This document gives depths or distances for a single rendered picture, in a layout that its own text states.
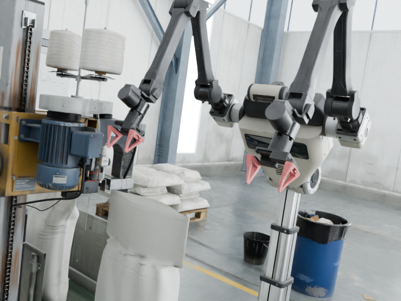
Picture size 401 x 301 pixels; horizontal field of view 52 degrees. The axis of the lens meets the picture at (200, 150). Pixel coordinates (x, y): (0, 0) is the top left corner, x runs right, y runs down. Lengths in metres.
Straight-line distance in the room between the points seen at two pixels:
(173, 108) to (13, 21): 6.07
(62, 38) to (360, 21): 8.69
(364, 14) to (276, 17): 2.04
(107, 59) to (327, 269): 2.73
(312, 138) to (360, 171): 7.97
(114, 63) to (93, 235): 1.22
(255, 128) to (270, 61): 8.68
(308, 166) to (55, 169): 0.99
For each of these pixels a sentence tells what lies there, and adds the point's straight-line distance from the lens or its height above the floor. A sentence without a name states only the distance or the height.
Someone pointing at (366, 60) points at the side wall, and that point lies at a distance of 9.78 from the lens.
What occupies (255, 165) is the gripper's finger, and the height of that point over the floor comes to 1.30.
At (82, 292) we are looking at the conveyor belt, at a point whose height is 0.38.
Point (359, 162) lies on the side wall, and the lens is 9.61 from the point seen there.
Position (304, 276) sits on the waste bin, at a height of 0.16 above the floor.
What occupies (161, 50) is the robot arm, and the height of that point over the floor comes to 1.64.
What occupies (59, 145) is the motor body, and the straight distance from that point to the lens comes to 1.51.
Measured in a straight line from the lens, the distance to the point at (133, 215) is 1.70.
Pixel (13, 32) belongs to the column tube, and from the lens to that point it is 1.69.
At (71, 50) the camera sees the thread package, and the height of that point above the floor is 1.61.
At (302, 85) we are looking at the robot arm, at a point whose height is 1.54.
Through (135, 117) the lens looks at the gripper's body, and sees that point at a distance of 1.49.
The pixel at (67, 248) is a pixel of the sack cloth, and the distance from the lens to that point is 2.25.
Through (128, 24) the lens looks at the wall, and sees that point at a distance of 7.27.
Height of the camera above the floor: 1.44
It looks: 6 degrees down
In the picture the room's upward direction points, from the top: 8 degrees clockwise
